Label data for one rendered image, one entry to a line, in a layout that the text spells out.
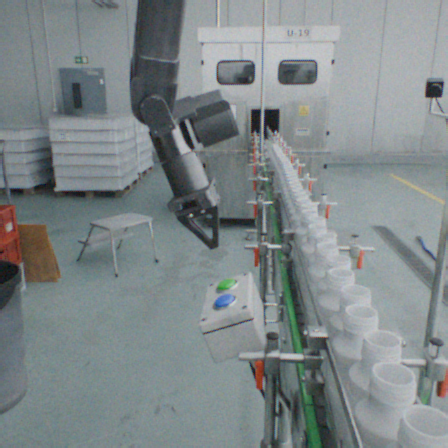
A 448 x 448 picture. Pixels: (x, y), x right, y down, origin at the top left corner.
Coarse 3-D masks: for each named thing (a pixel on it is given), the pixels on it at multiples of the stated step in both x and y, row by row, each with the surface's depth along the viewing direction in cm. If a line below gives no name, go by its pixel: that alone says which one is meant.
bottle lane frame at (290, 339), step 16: (272, 208) 169; (272, 224) 151; (288, 288) 97; (288, 304) 89; (288, 320) 85; (288, 336) 86; (288, 352) 85; (288, 368) 84; (304, 368) 68; (288, 384) 85; (304, 400) 61; (304, 416) 60
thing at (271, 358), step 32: (256, 160) 228; (288, 160) 271; (256, 192) 231; (256, 224) 191; (256, 256) 100; (288, 256) 100; (352, 256) 98; (256, 352) 57; (256, 384) 58; (320, 384) 56
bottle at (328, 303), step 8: (336, 272) 64; (344, 272) 63; (352, 272) 62; (328, 280) 62; (336, 280) 61; (344, 280) 60; (352, 280) 61; (328, 288) 62; (336, 288) 61; (320, 296) 64; (328, 296) 62; (336, 296) 61; (320, 304) 62; (328, 304) 61; (336, 304) 61; (320, 312) 63; (328, 312) 61; (328, 320) 62; (328, 328) 62; (320, 352) 64
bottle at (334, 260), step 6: (330, 258) 69; (336, 258) 69; (342, 258) 69; (348, 258) 68; (330, 264) 67; (336, 264) 66; (342, 264) 66; (348, 264) 67; (324, 276) 69; (318, 282) 69; (324, 282) 68; (318, 288) 68; (324, 288) 67; (318, 294) 69
